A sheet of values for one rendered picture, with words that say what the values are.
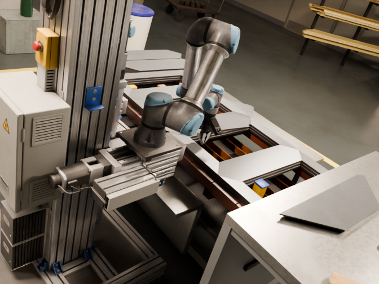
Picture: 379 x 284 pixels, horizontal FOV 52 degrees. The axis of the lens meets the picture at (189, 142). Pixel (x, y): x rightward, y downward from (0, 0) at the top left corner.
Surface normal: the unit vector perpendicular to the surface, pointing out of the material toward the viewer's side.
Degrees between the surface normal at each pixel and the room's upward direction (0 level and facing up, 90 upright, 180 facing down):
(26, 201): 90
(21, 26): 90
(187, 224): 90
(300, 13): 90
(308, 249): 0
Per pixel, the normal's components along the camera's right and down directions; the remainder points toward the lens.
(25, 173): 0.67, 0.52
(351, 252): 0.25, -0.83
